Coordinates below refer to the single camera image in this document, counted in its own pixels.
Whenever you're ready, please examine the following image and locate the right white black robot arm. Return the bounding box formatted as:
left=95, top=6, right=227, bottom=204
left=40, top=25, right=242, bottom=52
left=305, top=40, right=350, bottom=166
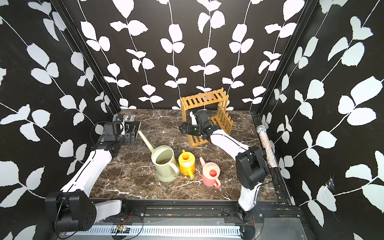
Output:
left=179, top=110, right=268, bottom=222

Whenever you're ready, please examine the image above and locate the pink plastic watering can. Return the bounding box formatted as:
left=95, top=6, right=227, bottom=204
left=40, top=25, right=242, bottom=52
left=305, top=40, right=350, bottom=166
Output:
left=200, top=157, right=222, bottom=189

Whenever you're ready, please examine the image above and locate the black front mounting rail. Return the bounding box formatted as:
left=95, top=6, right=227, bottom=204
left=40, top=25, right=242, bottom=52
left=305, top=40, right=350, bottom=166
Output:
left=102, top=199, right=306, bottom=225

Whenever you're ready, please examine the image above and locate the yellow plastic watering can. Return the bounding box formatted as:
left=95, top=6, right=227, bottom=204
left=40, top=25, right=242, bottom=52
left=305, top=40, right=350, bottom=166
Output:
left=179, top=150, right=196, bottom=179

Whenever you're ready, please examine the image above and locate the green metal watering can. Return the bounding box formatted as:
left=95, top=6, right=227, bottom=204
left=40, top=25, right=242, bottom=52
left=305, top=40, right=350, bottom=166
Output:
left=138, top=130, right=180, bottom=183

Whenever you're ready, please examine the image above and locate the small black white card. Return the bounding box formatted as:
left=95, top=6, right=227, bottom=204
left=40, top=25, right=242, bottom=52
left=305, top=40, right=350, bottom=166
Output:
left=123, top=115, right=136, bottom=122

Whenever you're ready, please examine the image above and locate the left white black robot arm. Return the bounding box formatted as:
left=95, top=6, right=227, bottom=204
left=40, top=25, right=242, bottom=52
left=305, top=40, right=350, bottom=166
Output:
left=45, top=122, right=126, bottom=235

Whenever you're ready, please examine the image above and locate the rhinestone silver microphone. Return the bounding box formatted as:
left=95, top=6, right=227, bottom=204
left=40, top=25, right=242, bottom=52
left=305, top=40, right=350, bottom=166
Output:
left=257, top=125, right=278, bottom=168

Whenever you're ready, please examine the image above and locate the white perforated rail strip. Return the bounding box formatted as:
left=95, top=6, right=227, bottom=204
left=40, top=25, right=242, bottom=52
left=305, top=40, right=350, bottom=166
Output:
left=73, top=225, right=241, bottom=238

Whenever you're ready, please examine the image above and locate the wooden slatted two-tier shelf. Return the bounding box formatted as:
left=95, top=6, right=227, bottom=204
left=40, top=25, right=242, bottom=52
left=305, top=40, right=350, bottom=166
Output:
left=180, top=88, right=234, bottom=147

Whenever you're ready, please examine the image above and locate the black book with gold text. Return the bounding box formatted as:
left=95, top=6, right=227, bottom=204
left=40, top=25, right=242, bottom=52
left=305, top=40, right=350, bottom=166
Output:
left=122, top=121, right=141, bottom=138

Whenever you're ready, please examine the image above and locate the small circuit board with wires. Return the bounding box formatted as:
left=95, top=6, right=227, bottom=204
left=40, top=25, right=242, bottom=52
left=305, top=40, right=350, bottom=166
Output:
left=112, top=226, right=130, bottom=236

